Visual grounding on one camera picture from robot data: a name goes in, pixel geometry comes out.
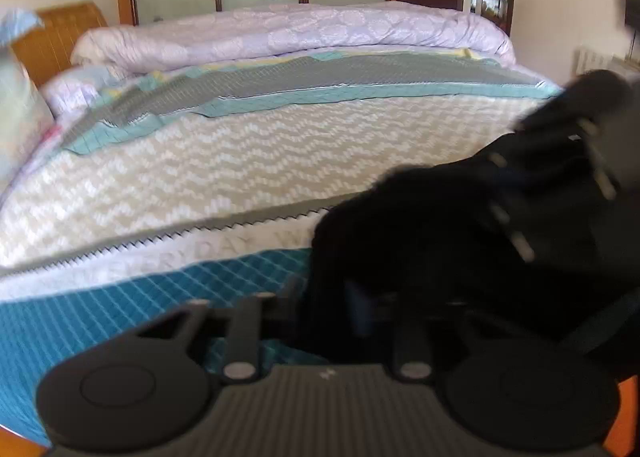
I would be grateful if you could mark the white radiator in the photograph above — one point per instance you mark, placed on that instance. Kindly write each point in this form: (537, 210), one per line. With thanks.
(595, 62)

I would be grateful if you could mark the wooden headboard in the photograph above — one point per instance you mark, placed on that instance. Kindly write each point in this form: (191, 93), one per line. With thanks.
(65, 32)

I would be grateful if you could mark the lilac floral duvet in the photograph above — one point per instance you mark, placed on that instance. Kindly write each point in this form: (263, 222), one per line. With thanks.
(280, 34)

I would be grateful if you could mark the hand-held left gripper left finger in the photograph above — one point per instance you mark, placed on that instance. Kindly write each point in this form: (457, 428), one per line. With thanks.
(247, 332)

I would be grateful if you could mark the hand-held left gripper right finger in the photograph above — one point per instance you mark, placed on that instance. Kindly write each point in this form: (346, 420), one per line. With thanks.
(412, 342)

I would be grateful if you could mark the black pants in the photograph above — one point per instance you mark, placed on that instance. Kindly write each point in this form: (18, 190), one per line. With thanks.
(400, 227)

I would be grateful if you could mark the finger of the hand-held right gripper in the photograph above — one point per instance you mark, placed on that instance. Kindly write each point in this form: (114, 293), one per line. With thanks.
(505, 197)
(597, 157)

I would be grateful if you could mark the small lilac pillow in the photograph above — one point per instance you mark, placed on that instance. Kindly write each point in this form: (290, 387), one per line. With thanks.
(75, 89)

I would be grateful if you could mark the large pastel patterned pillow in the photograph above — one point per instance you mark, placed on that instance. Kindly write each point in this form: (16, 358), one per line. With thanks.
(22, 112)

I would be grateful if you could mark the blue floral pillow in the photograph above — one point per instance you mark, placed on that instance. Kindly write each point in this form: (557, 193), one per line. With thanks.
(17, 24)

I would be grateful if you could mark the patterned teal grey bedspread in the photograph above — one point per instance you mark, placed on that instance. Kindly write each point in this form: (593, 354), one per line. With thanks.
(200, 177)

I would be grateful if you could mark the orange wooden bed frame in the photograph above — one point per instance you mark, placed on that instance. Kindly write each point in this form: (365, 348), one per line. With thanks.
(625, 417)

